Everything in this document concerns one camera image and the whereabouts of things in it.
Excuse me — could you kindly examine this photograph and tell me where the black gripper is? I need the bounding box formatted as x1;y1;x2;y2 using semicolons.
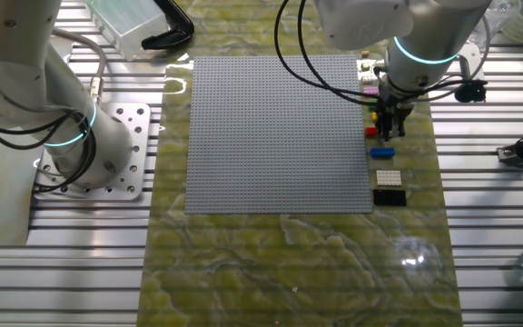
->
376;85;419;142

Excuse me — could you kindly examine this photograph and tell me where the black C-clamp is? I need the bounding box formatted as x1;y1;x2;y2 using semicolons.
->
141;0;195;51

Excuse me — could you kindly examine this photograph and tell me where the white camera bracket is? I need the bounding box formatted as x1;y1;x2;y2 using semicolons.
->
459;43;485;83

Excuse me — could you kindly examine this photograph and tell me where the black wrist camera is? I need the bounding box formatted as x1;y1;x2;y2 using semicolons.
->
453;79;488;104

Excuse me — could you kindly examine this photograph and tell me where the translucent plastic box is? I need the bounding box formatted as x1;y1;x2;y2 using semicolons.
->
84;0;171;63

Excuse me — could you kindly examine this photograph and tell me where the silver robot mounting plate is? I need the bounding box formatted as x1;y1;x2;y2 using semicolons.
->
32;102;153;203

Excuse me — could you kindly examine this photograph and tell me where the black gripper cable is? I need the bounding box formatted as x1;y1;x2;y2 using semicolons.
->
273;0;380;106
296;0;380;96

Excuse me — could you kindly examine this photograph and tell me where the grey Lego baseplate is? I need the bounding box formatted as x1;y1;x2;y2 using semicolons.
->
183;55;374;215

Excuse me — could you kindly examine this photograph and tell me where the grey cable with metal plug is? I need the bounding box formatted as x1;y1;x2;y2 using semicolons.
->
50;26;106;108

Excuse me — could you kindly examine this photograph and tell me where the black cable bundle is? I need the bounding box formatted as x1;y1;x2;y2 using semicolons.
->
0;106;97;196

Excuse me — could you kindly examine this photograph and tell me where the black flat Lego plate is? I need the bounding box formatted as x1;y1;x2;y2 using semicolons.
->
372;188;408;208

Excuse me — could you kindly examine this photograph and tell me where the green marble pattern mat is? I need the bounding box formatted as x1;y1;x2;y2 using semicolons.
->
136;0;465;327

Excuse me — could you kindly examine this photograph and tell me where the white flat Lego plate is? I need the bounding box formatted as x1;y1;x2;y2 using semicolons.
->
376;170;403;187

